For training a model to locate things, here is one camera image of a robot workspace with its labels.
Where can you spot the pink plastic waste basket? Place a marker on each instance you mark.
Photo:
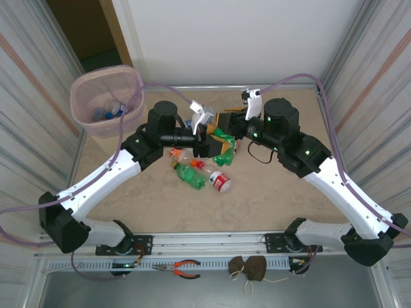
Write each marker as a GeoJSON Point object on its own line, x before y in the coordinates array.
{"type": "Point", "coordinates": [96, 80]}

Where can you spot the aluminium table edge strip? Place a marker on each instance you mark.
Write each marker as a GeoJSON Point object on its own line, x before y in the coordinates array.
{"type": "Point", "coordinates": [224, 87]}

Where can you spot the orange label bottle orange cap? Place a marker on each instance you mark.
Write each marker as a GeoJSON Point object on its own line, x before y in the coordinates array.
{"type": "Point", "coordinates": [176, 154]}

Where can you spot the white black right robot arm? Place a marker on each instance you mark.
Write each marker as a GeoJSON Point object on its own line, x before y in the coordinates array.
{"type": "Point", "coordinates": [346, 192]}

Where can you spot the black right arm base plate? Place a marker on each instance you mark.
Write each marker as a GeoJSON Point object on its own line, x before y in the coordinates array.
{"type": "Point", "coordinates": [273, 242]}

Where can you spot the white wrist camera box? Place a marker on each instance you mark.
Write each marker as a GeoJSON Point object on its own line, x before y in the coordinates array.
{"type": "Point", "coordinates": [253, 106]}
{"type": "Point", "coordinates": [200, 115]}

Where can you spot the green plastic bottle yellow cap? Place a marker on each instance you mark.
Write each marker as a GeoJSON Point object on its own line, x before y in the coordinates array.
{"type": "Point", "coordinates": [226, 158]}
{"type": "Point", "coordinates": [189, 176]}

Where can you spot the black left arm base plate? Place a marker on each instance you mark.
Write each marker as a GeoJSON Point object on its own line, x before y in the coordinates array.
{"type": "Point", "coordinates": [144, 244]}

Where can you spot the aluminium mounting rail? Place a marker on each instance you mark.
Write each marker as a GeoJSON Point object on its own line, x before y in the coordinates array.
{"type": "Point", "coordinates": [208, 240]}

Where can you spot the clear plastic bottle blue cap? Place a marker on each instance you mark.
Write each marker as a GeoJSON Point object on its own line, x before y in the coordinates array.
{"type": "Point", "coordinates": [120, 108]}

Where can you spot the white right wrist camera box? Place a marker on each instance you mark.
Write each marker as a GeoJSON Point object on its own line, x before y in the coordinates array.
{"type": "Point", "coordinates": [253, 106]}

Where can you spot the Pepsi label bottle blue cap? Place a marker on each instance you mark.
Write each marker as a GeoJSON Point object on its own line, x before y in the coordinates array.
{"type": "Point", "coordinates": [188, 123]}

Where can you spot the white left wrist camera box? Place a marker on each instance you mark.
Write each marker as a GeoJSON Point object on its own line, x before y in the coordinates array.
{"type": "Point", "coordinates": [200, 115]}

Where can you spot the brown wooden door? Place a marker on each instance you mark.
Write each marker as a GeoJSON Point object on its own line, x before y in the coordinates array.
{"type": "Point", "coordinates": [83, 19]}

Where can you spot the red label bottle red cap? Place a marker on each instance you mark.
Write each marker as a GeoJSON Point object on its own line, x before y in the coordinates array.
{"type": "Point", "coordinates": [220, 183]}

